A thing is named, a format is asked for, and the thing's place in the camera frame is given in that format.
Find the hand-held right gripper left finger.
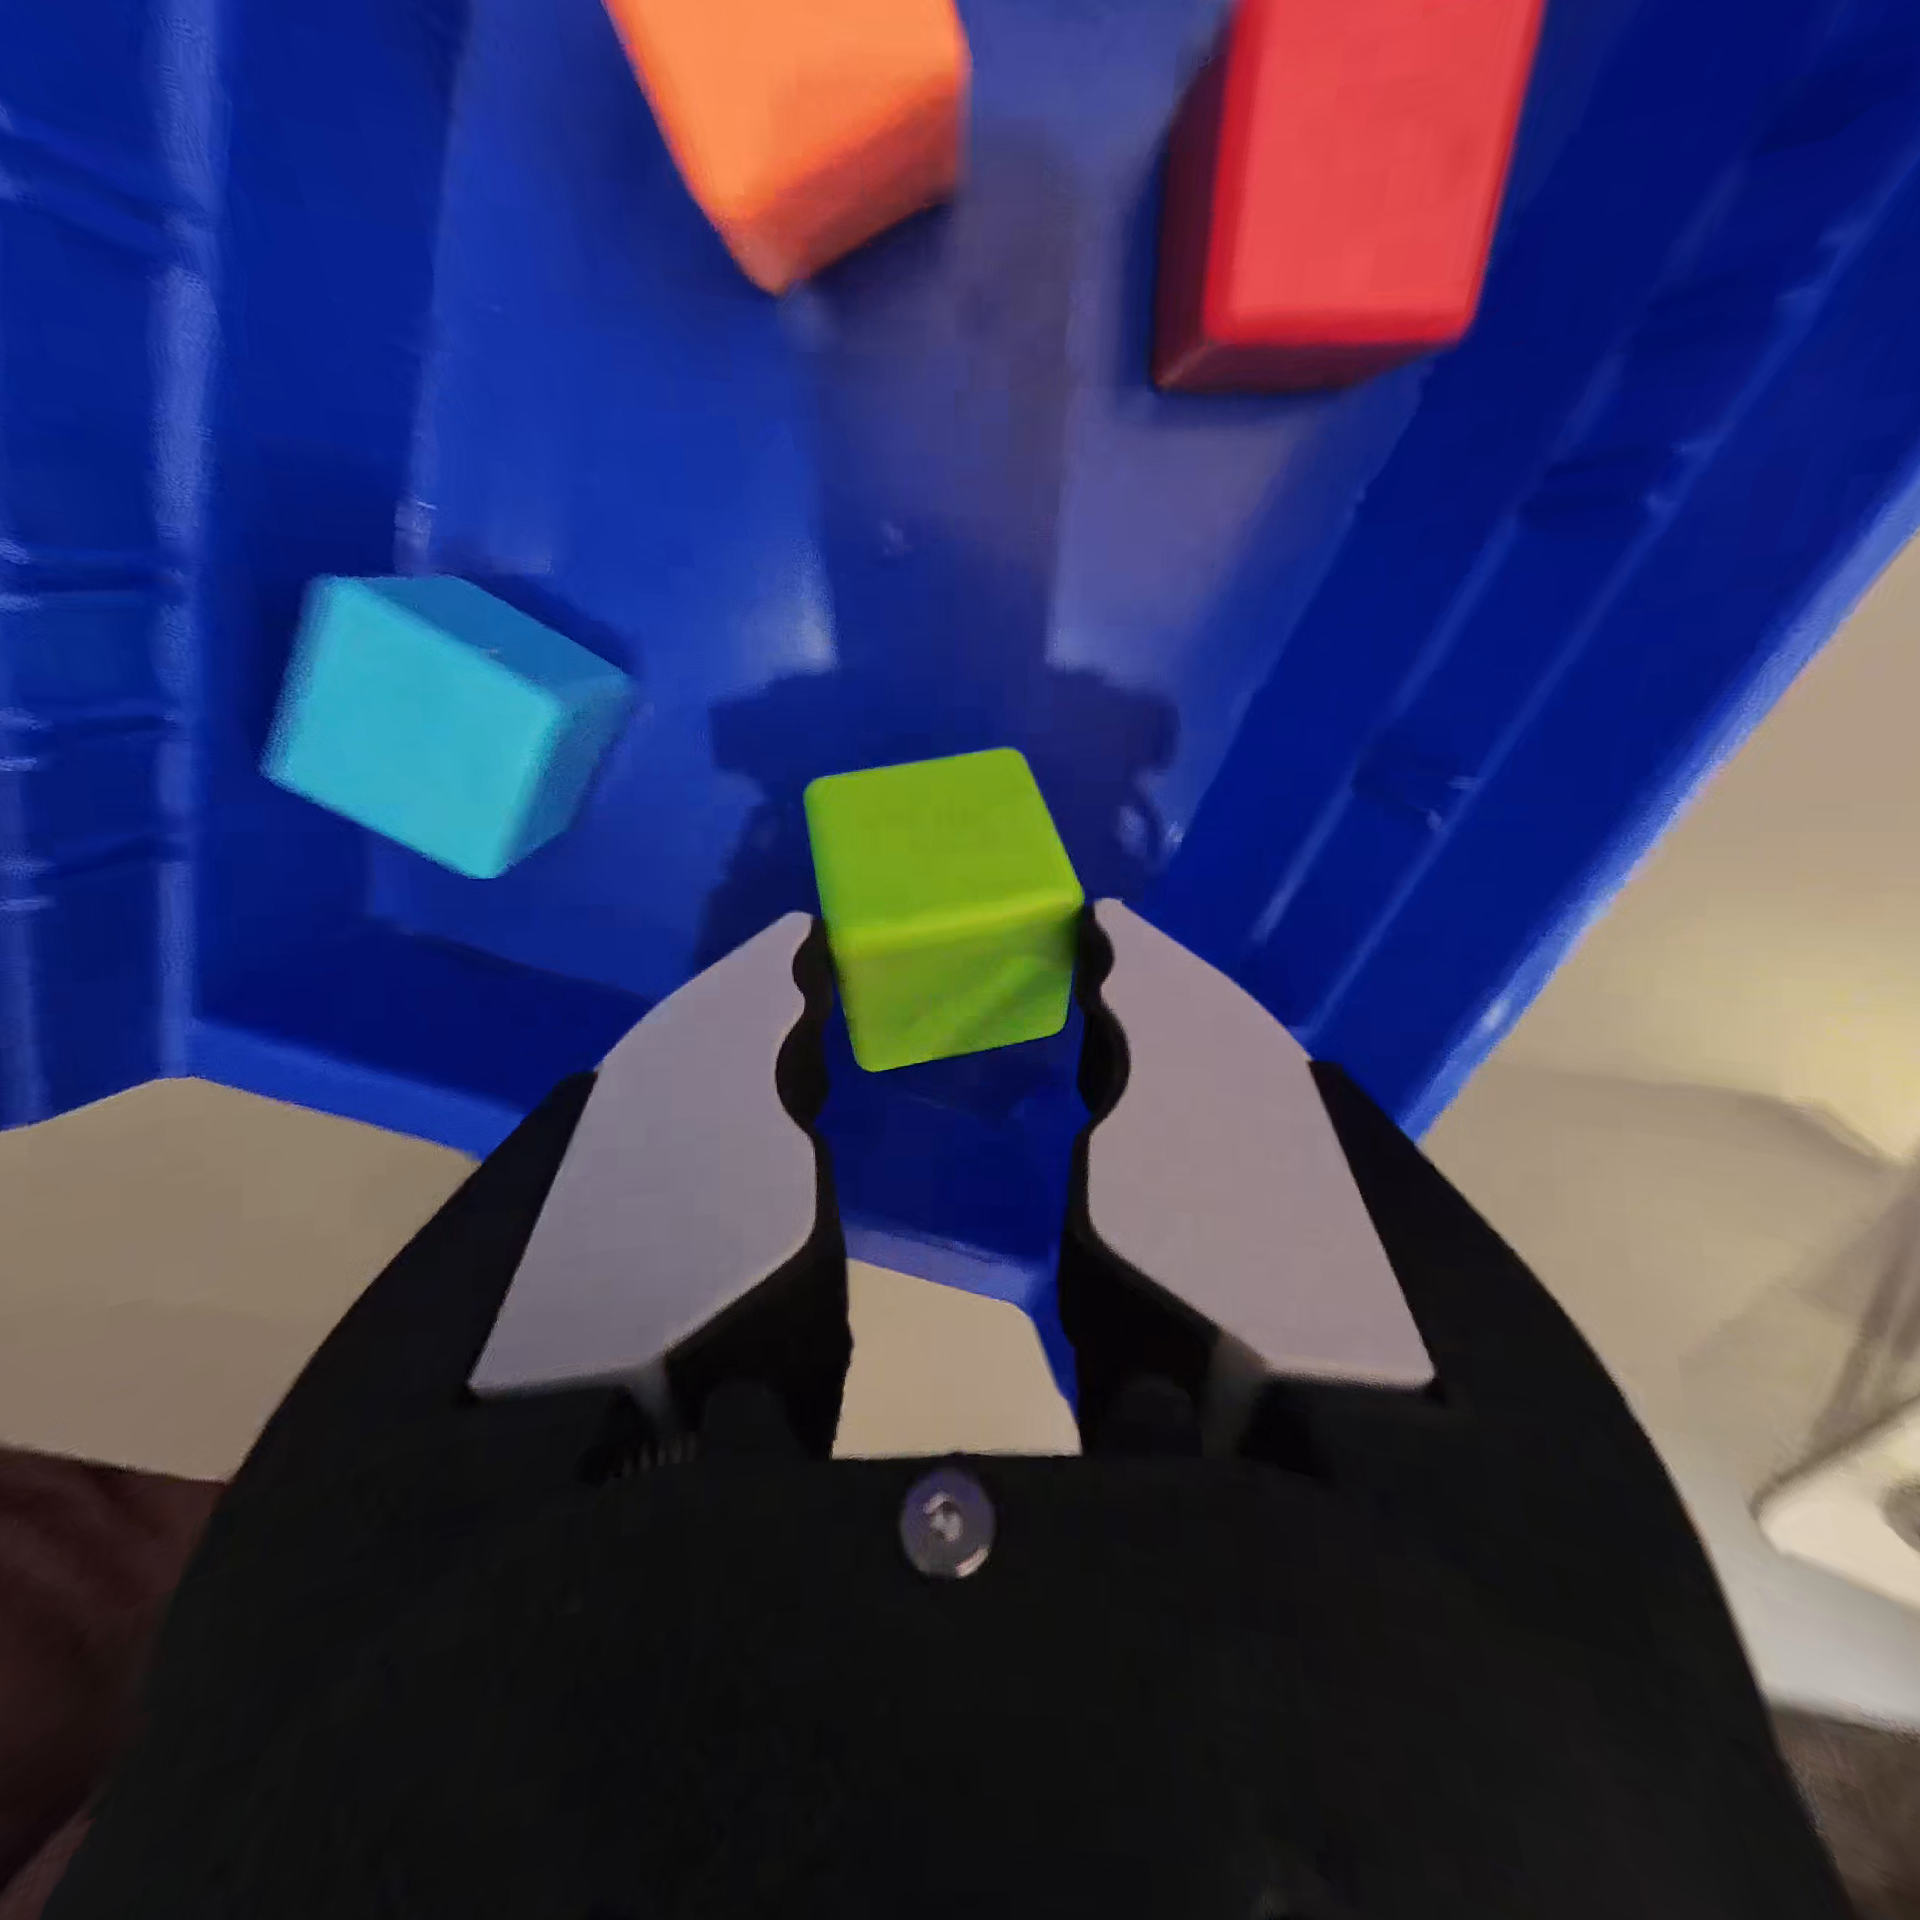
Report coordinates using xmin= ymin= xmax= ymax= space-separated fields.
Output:
xmin=470 ymin=910 xmax=847 ymax=1443

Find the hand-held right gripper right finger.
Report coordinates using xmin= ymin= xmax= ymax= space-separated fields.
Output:
xmin=1055 ymin=897 xmax=1436 ymax=1449

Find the green magnetic cube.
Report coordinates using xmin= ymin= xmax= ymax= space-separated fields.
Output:
xmin=804 ymin=748 xmax=1087 ymax=1077

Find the teal magnetic cube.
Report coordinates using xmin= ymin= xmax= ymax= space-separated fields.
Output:
xmin=262 ymin=573 xmax=638 ymax=885

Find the blue plastic bin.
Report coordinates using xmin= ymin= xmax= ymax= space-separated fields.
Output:
xmin=0 ymin=0 xmax=1920 ymax=1412

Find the red magnetic cube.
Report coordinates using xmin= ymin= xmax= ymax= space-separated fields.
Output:
xmin=1151 ymin=0 xmax=1549 ymax=397

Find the orange magnetic cube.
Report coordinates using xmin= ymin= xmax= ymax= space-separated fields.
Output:
xmin=600 ymin=0 xmax=976 ymax=297

